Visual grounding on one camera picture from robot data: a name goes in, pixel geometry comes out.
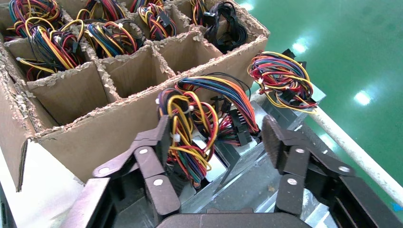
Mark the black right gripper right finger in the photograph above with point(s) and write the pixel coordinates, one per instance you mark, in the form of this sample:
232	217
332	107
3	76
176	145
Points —
292	157

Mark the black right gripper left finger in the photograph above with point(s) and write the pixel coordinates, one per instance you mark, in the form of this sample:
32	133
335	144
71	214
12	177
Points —
157	185

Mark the brown cardboard divider box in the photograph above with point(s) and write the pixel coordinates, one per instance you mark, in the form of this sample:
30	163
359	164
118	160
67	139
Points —
104	132

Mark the white pipe rail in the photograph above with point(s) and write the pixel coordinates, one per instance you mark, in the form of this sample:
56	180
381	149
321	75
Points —
346	141

